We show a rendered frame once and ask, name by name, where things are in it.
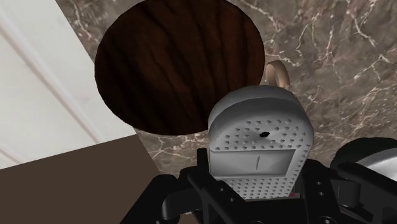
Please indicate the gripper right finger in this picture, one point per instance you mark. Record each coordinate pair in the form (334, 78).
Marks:
(341, 198)

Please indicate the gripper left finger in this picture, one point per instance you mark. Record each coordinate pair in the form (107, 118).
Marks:
(173, 198)

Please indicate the grey perforated rounded block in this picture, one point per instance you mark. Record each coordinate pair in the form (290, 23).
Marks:
(257, 114)

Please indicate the black and silver round object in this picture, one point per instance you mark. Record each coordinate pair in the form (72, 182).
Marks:
(372, 148)

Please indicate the dark round wooden board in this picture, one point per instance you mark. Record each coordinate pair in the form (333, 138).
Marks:
(173, 62)

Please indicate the white panelled door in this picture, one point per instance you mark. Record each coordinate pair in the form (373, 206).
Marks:
(37, 93)

